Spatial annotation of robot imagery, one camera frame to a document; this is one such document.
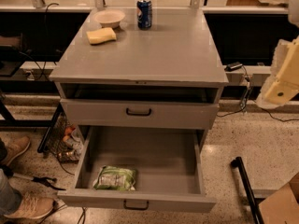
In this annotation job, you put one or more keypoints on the black power adapter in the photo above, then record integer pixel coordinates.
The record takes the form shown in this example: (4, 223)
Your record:
(233, 66)

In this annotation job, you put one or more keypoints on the black grabber tool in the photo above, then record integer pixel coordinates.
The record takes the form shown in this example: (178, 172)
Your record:
(46, 181)

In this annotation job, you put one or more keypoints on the tan shoe far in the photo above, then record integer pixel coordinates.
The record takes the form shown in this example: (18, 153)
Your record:
(8, 153)

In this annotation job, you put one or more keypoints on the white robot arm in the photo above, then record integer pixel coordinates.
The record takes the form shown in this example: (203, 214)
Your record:
(293, 13)

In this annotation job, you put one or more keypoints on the green jalapeno chip bag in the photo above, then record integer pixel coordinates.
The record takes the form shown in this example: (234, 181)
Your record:
(115, 178)

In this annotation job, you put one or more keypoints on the jeans leg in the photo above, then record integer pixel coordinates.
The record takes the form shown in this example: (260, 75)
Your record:
(10, 198)

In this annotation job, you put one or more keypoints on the open grey bottom drawer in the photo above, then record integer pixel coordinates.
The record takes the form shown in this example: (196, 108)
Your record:
(167, 164)

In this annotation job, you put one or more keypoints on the grey drawer cabinet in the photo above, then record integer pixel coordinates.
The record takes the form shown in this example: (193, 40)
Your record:
(174, 61)

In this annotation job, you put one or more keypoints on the blue pepsi can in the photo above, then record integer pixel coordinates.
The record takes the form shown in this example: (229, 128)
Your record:
(144, 14)

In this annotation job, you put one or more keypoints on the white paper bowl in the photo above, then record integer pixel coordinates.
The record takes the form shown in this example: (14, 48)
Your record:
(109, 18)

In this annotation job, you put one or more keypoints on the black metal stand leg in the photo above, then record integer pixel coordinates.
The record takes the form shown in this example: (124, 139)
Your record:
(254, 208)

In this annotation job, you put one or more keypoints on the closed grey middle drawer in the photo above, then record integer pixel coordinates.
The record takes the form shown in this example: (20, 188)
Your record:
(140, 114)

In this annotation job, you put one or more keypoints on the tan shoe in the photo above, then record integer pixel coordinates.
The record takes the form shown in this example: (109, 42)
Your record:
(32, 207)
(8, 153)

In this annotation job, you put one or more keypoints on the black table frame left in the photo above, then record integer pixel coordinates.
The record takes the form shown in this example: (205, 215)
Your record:
(28, 111)

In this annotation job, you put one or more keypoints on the tan shoe near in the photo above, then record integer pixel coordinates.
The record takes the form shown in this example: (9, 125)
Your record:
(32, 207)

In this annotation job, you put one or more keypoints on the cardboard box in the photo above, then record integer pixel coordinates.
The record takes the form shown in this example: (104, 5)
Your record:
(282, 207)

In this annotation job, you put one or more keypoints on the yellow sponge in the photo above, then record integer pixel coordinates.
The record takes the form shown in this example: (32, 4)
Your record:
(101, 35)

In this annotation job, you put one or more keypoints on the wire basket with items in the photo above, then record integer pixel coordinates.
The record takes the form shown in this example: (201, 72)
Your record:
(64, 142)

